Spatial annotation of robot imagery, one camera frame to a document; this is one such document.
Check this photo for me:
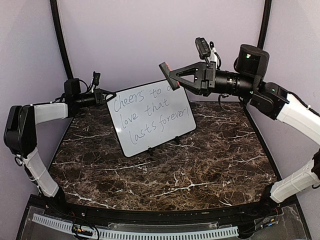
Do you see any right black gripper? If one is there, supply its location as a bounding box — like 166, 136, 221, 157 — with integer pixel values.
169, 59, 257, 98

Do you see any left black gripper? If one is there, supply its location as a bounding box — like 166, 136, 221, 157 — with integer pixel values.
75, 88, 117, 108

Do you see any red whiteboard eraser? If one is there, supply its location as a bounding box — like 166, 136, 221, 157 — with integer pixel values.
159, 62, 180, 91

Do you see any white whiteboard with black frame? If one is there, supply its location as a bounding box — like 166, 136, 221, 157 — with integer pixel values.
107, 80, 197, 158

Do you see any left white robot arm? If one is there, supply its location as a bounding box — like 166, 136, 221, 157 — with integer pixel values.
3, 77, 117, 218

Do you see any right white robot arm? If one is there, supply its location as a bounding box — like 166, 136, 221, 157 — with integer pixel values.
163, 38, 320, 217

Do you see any black whiteboard stand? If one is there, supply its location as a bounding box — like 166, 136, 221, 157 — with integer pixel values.
146, 136, 181, 156

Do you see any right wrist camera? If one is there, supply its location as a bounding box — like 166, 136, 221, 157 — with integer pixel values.
195, 37, 222, 70

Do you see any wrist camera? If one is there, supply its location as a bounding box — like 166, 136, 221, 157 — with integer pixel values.
88, 71, 101, 92
195, 37, 222, 70

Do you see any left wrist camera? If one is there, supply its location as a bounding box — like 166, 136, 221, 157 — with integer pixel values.
88, 71, 101, 92

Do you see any right black frame post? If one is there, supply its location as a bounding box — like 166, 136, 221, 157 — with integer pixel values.
257, 0, 272, 49

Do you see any black frame post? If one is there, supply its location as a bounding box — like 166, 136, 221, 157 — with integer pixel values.
49, 0, 74, 79
257, 0, 272, 49

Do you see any left black frame post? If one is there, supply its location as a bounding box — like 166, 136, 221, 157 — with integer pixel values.
49, 0, 74, 79

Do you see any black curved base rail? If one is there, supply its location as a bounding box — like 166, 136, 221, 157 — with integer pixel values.
34, 196, 283, 227

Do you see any white slotted cable duct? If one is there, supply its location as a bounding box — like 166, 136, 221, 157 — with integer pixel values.
32, 213, 239, 240

